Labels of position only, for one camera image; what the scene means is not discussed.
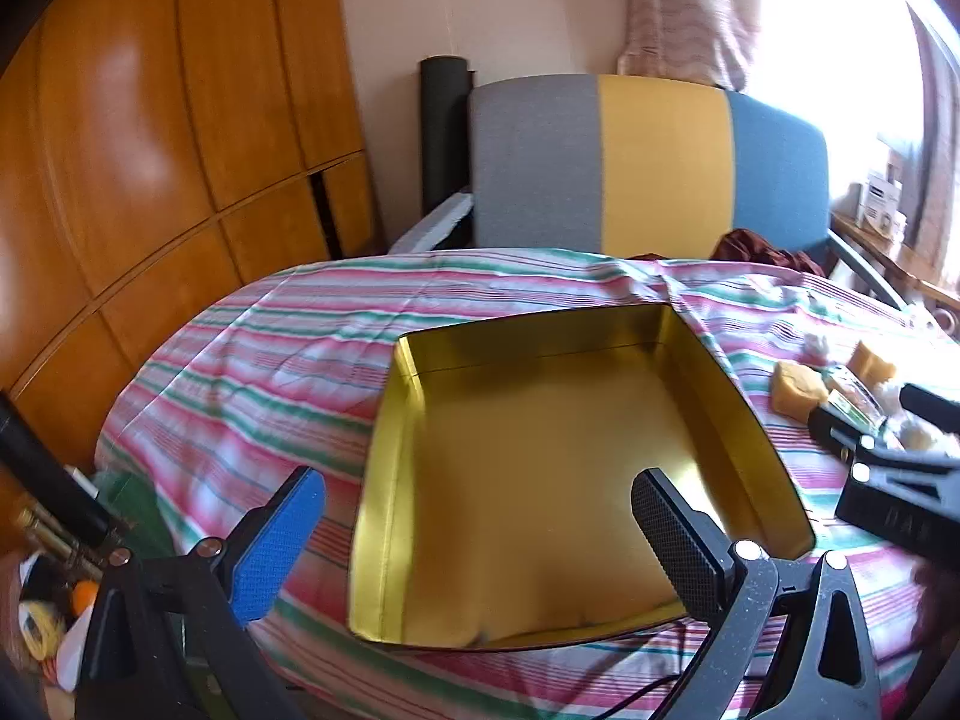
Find dark red cloth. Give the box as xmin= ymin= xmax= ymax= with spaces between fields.
xmin=630 ymin=227 xmax=833 ymax=278

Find black cable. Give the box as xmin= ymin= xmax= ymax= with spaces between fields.
xmin=592 ymin=679 xmax=710 ymax=720

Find pink patterned curtain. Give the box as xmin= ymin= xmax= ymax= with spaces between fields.
xmin=616 ymin=0 xmax=762 ymax=91

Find grey yellow blue chair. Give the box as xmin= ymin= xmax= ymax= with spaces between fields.
xmin=386 ymin=73 xmax=908 ymax=308

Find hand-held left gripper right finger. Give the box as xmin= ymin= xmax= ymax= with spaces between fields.
xmin=630 ymin=467 xmax=886 ymax=720

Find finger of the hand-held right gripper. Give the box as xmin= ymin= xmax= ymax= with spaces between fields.
xmin=808 ymin=406 xmax=960 ymax=485
xmin=900 ymin=384 xmax=960 ymax=434

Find striped beige curtain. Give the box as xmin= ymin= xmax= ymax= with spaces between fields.
xmin=911 ymin=7 xmax=960 ymax=256

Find white carton box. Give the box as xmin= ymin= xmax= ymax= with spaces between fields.
xmin=855 ymin=165 xmax=908 ymax=235

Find black rolled mat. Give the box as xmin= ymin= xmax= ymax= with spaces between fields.
xmin=418 ymin=55 xmax=477 ymax=218

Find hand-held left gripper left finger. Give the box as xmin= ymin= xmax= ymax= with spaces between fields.
xmin=75 ymin=465 xmax=327 ymax=720

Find striped tablecloth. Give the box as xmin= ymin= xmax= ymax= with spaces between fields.
xmin=94 ymin=247 xmax=960 ymax=720

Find black tube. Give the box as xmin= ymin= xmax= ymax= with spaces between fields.
xmin=0 ymin=390 xmax=125 ymax=550

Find gold metal tin box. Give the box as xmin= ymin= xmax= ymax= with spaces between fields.
xmin=346 ymin=302 xmax=817 ymax=652

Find wooden wardrobe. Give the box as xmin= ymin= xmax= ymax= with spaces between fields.
xmin=0 ymin=0 xmax=380 ymax=481

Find yellow sponge block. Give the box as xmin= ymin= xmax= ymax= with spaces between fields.
xmin=849 ymin=341 xmax=897 ymax=385
xmin=770 ymin=361 xmax=832 ymax=417

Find small green white box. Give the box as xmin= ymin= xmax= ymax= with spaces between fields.
xmin=825 ymin=366 xmax=887 ymax=428

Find wooden side desk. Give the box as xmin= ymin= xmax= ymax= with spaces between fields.
xmin=829 ymin=210 xmax=960 ymax=316

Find window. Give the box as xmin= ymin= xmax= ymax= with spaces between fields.
xmin=750 ymin=0 xmax=925 ymax=166

